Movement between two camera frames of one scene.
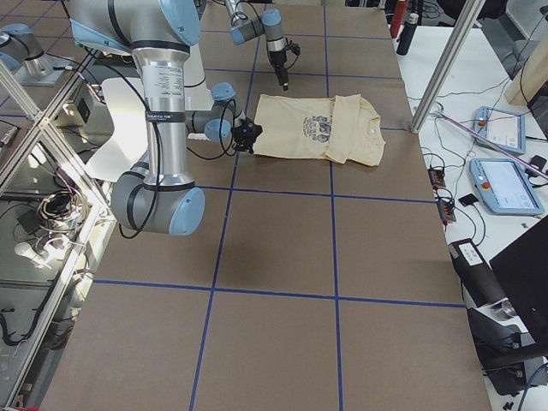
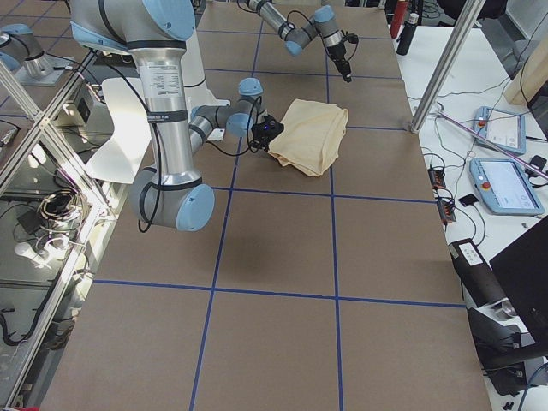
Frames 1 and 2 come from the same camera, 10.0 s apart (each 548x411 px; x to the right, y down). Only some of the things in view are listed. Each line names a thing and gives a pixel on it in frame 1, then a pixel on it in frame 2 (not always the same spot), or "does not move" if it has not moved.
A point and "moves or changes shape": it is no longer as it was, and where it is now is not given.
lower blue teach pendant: (505, 187) does not move
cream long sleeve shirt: (341, 129) moves or changes shape
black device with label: (479, 280) does not move
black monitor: (522, 269) does not move
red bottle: (399, 17) does not move
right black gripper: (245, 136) -> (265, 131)
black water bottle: (407, 33) does not move
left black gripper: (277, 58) -> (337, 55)
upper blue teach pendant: (504, 128) does not move
